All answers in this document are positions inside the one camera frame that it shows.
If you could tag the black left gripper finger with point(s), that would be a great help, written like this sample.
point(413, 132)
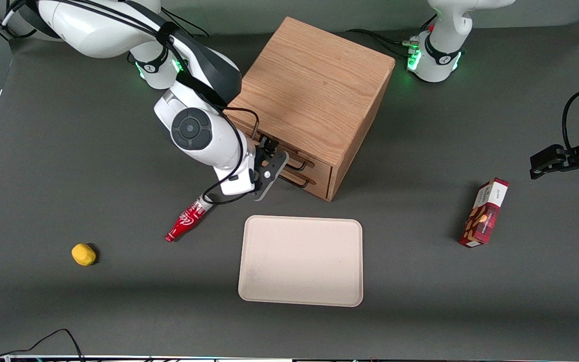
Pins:
point(548, 157)
point(571, 166)

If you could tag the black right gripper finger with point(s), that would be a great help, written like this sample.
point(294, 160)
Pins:
point(264, 144)
point(274, 150)

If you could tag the wooden drawer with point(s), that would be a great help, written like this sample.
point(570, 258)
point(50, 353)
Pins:
point(244, 122)
point(320, 189)

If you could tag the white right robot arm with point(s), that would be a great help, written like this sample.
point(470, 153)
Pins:
point(93, 30)

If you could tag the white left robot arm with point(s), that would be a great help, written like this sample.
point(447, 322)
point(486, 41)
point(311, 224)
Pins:
point(443, 45)

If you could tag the wooden drawer cabinet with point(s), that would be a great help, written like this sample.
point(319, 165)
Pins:
point(314, 85)

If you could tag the red cola bottle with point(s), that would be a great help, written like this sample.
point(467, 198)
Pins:
point(186, 221)

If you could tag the red snack box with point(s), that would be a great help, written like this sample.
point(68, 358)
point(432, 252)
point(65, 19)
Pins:
point(484, 213)

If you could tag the beige plastic tray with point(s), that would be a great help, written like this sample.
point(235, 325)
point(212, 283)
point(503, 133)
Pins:
point(300, 261)

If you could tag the yellow lemon toy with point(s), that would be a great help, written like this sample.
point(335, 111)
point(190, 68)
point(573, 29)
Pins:
point(83, 254)

